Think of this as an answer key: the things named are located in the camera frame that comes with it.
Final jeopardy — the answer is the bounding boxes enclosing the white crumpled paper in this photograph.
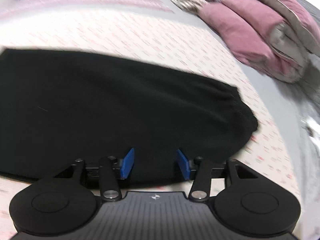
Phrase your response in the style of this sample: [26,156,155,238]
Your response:
[302,116,319,143]

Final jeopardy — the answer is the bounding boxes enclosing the pink grey folded quilt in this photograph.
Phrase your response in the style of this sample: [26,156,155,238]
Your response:
[197,0,319,83]

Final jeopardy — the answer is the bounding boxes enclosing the striped folded cloth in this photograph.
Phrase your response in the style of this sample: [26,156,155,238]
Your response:
[171,0,208,15]

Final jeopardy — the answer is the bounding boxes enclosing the black pants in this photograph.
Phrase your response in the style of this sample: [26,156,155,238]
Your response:
[1,49,258,184]

